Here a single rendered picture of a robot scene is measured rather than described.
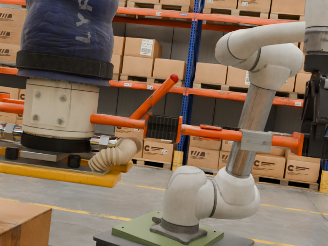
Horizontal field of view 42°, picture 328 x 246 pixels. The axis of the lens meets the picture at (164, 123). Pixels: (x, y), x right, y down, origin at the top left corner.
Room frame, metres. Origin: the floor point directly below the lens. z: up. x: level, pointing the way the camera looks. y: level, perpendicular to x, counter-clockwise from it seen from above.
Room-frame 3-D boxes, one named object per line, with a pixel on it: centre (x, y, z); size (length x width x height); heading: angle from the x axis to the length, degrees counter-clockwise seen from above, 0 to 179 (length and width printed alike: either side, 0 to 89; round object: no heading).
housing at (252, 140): (1.00, -0.21, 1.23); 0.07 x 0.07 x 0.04; 87
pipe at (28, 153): (1.03, 0.25, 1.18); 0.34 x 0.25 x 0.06; 87
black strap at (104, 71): (1.03, 0.25, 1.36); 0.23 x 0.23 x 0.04
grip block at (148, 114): (1.01, 0.00, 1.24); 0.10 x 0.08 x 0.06; 177
